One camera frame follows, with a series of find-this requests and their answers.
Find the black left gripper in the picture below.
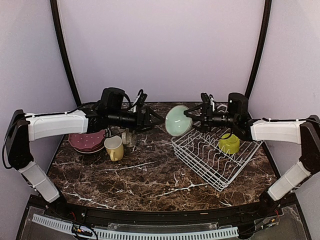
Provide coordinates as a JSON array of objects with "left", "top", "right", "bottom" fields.
[{"left": 108, "top": 106, "right": 165, "bottom": 134}]

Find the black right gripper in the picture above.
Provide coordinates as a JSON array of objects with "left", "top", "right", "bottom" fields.
[{"left": 184, "top": 102, "right": 238, "bottom": 133}]

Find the light teal bowl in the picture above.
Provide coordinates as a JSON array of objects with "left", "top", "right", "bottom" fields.
[{"left": 165, "top": 105, "right": 193, "bottom": 137}]

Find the patterned beige tall mug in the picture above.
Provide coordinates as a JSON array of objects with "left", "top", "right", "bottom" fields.
[{"left": 121, "top": 129, "right": 137, "bottom": 148}]

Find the yellow mug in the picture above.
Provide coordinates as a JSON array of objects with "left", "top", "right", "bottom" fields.
[{"left": 104, "top": 135, "right": 124, "bottom": 162}]

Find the lime green bowl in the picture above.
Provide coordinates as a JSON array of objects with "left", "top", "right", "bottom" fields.
[{"left": 218, "top": 133, "right": 240, "bottom": 155}]

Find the pink polka dot plate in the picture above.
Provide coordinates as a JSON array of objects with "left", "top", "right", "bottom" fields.
[{"left": 68, "top": 130, "right": 106, "bottom": 152}]

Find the red teal floral plate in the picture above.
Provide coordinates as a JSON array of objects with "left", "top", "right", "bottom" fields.
[{"left": 74, "top": 146, "right": 105, "bottom": 154}]

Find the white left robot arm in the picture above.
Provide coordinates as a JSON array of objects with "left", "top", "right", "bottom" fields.
[{"left": 1, "top": 101, "right": 165, "bottom": 218}]

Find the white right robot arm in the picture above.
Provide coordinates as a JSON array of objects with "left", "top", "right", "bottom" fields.
[{"left": 183, "top": 101, "right": 320, "bottom": 217}]

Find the white wire dish rack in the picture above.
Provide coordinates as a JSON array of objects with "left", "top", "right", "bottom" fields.
[{"left": 171, "top": 127, "right": 263, "bottom": 192}]

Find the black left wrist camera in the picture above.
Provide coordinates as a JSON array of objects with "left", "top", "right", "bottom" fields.
[{"left": 100, "top": 87, "right": 125, "bottom": 110}]

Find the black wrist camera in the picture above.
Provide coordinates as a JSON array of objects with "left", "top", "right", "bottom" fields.
[
  {"left": 100, "top": 87, "right": 125, "bottom": 110},
  {"left": 227, "top": 92, "right": 249, "bottom": 115}
]

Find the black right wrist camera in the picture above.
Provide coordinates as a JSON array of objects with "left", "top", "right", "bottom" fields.
[{"left": 227, "top": 92, "right": 249, "bottom": 115}]

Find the black front table rail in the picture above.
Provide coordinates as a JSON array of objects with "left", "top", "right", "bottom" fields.
[{"left": 23, "top": 193, "right": 298, "bottom": 235}]

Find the white slotted cable duct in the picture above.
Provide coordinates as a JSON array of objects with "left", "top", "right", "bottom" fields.
[{"left": 31, "top": 214, "right": 239, "bottom": 240}]

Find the black left corner post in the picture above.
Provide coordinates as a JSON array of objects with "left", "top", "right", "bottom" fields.
[{"left": 49, "top": 0, "right": 82, "bottom": 107}]

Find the black corner post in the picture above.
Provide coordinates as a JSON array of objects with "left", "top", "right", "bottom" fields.
[
  {"left": 49, "top": 0, "right": 82, "bottom": 107},
  {"left": 244, "top": 0, "right": 273, "bottom": 100}
]

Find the black right corner post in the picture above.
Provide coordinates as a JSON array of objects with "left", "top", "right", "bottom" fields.
[{"left": 244, "top": 0, "right": 273, "bottom": 100}]

